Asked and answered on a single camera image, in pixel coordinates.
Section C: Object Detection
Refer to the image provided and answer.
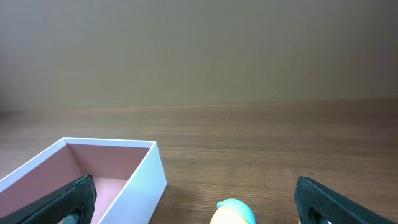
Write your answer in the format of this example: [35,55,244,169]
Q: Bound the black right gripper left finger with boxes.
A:
[1,175,97,224]

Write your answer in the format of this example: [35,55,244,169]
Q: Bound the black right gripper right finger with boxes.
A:
[294,176,394,224]

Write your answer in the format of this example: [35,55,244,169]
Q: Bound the yellow duck toy blue cap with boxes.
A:
[210,198,256,224]

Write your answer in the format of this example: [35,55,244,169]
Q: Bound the white box pink interior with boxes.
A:
[1,137,167,223]

